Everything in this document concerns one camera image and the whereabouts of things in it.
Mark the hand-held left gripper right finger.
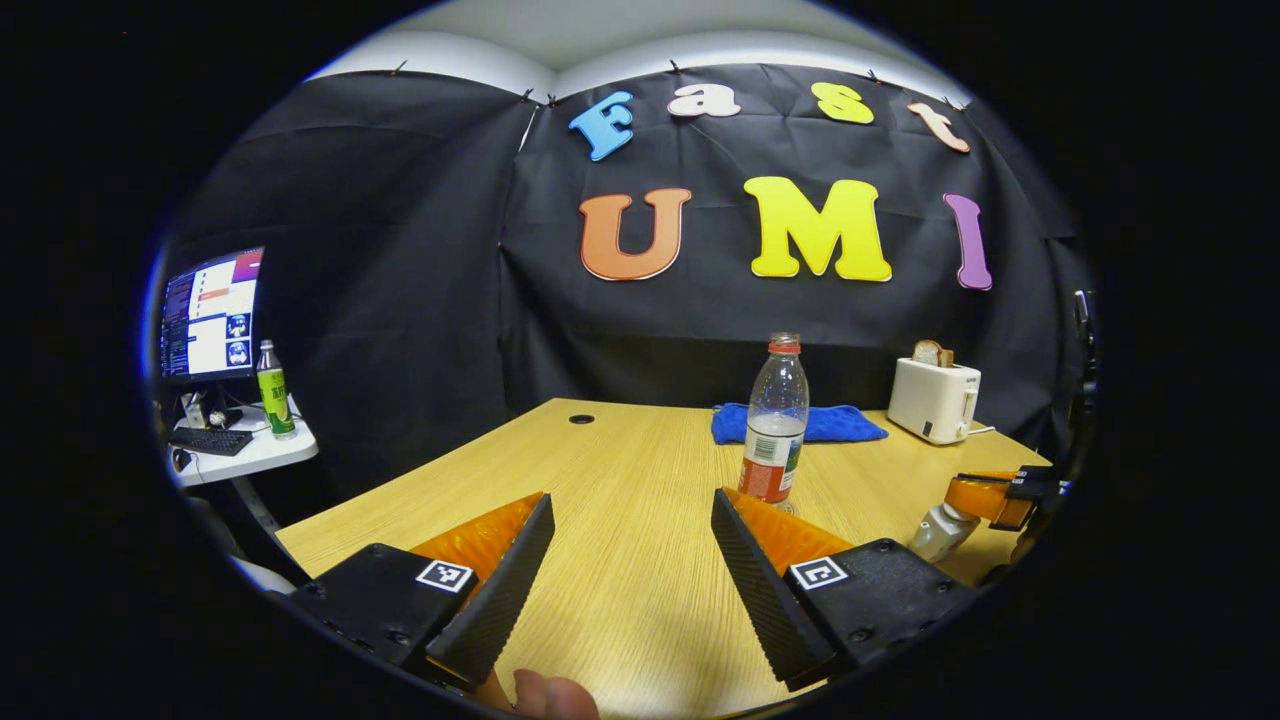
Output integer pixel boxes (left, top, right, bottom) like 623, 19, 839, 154
710, 487, 979, 693

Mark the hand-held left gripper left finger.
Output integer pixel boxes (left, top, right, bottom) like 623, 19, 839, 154
288, 491, 557, 693

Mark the clear plastic water bottle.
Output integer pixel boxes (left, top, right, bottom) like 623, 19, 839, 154
738, 332, 810, 506

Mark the green drink bottle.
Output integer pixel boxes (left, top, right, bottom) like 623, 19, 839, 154
256, 340, 297, 441

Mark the white toaster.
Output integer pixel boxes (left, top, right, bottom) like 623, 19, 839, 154
887, 357, 983, 446

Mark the blue towel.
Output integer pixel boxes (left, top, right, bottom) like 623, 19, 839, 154
711, 403, 889, 446

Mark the white side table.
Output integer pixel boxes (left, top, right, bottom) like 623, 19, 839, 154
165, 395, 321, 489

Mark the black keyboard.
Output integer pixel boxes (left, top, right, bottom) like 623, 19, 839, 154
168, 427, 255, 458

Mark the computer monitor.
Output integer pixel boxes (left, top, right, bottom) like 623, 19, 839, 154
158, 247, 266, 386

